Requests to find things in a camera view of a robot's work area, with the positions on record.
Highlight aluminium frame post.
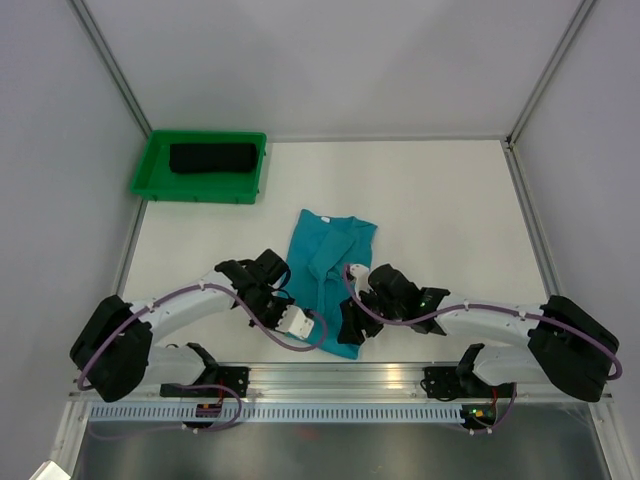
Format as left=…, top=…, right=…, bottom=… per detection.
left=67, top=0, right=152, bottom=138
left=505, top=0, right=598, bottom=150

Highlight teal t shirt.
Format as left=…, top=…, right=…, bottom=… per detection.
left=285, top=209, right=377, bottom=360

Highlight green plastic tray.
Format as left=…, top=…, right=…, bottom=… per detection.
left=131, top=129, right=267, bottom=204

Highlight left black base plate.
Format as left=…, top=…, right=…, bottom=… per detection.
left=160, top=366, right=251, bottom=398

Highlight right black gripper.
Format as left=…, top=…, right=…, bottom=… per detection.
left=336, top=284, right=404, bottom=346

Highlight left aluminium frame post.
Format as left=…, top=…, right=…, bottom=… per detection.
left=67, top=0, right=152, bottom=138

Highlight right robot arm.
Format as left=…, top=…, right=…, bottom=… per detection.
left=338, top=264, right=623, bottom=403

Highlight rolled black t shirt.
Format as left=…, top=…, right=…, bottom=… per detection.
left=169, top=143, right=258, bottom=174

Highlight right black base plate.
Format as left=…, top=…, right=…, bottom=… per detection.
left=420, top=366, right=513, bottom=401

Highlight aluminium front rail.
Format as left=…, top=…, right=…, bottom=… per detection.
left=67, top=361, right=614, bottom=402

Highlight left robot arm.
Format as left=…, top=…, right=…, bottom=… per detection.
left=70, top=249, right=313, bottom=402

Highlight white slotted cable duct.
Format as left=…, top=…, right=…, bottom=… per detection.
left=89, top=402, right=493, bottom=424

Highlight right aluminium frame post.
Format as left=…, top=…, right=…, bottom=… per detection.
left=505, top=0, right=598, bottom=150

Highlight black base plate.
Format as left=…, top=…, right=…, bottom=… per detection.
left=420, top=366, right=513, bottom=401
left=160, top=366, right=251, bottom=398

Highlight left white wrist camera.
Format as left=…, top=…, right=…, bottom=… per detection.
left=276, top=305, right=315, bottom=340

